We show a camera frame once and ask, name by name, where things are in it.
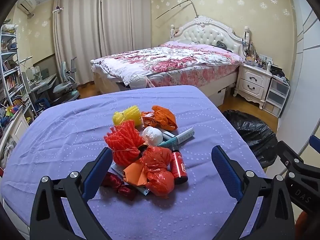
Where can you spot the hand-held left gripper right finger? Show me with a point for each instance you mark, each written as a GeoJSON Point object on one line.
{"type": "Point", "coordinates": [225, 171]}

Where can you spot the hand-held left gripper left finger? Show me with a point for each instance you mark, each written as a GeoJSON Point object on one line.
{"type": "Point", "coordinates": [96, 173]}

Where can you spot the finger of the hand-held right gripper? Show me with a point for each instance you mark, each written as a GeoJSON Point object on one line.
{"type": "Point", "coordinates": [292, 155]}
{"type": "Point", "coordinates": [314, 143]}

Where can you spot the dark red wrapper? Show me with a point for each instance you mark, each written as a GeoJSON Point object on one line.
{"type": "Point", "coordinates": [117, 183]}

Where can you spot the orange paper sheet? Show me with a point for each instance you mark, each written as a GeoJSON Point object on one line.
{"type": "Point", "coordinates": [135, 175]}

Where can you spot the orange foam net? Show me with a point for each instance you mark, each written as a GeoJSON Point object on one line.
{"type": "Point", "coordinates": [122, 140]}

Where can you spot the bin with black liner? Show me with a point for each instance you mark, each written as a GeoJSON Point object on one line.
{"type": "Point", "coordinates": [252, 135]}

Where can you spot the red bottle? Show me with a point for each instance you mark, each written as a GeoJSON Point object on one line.
{"type": "Point", "coordinates": [178, 166]}

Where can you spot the white teal tube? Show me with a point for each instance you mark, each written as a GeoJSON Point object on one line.
{"type": "Point", "coordinates": [182, 135]}

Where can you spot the knotted orange plastic bag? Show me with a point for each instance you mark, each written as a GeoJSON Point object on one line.
{"type": "Point", "coordinates": [157, 170]}

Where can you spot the yellow foam net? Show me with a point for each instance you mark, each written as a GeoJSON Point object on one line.
{"type": "Point", "coordinates": [125, 115]}

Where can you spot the white paper ball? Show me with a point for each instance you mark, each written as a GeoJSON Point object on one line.
{"type": "Point", "coordinates": [152, 135]}

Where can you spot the printed orange plastic bag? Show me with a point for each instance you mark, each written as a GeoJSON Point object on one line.
{"type": "Point", "coordinates": [162, 117]}

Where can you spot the purple dotted tablecloth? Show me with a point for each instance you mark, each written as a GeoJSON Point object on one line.
{"type": "Point", "coordinates": [62, 135]}

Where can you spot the clear plastic drawer unit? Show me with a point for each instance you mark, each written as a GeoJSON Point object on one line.
{"type": "Point", "coordinates": [276, 95]}

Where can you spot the white underbed storage box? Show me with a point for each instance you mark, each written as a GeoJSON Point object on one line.
{"type": "Point", "coordinates": [220, 93]}

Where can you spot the dark clothes pile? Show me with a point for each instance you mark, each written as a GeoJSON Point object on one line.
{"type": "Point", "coordinates": [278, 73]}

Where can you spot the white nightstand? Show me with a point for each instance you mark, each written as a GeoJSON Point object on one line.
{"type": "Point", "coordinates": [252, 82]}

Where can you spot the white low cabinet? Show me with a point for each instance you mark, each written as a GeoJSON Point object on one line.
{"type": "Point", "coordinates": [15, 127]}

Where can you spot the grey desk chair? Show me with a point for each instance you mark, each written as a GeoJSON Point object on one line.
{"type": "Point", "coordinates": [63, 85]}

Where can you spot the white volleyball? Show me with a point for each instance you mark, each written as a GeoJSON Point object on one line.
{"type": "Point", "coordinates": [137, 81]}

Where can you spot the cluster of small bottles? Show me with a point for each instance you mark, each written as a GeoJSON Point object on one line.
{"type": "Point", "coordinates": [257, 60]}

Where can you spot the white wardrobe sliding door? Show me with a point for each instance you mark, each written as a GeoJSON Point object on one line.
{"type": "Point", "coordinates": [305, 42]}

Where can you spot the grey study desk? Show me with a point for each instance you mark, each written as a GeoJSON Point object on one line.
{"type": "Point", "coordinates": [41, 80]}

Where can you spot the pink floral quilt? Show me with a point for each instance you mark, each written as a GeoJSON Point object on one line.
{"type": "Point", "coordinates": [170, 60]}

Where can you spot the white handheld device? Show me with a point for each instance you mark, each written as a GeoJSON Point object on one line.
{"type": "Point", "coordinates": [246, 33]}

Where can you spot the white bed with tufted headboard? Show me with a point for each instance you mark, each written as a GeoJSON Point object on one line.
{"type": "Point", "coordinates": [207, 32]}

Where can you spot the white bookshelf with books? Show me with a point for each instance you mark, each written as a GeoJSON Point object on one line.
{"type": "Point", "coordinates": [10, 62]}

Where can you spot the beige window curtains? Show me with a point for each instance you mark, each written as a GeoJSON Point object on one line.
{"type": "Point", "coordinates": [100, 17]}

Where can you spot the white air conditioner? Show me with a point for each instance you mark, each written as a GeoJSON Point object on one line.
{"type": "Point", "coordinates": [26, 2]}

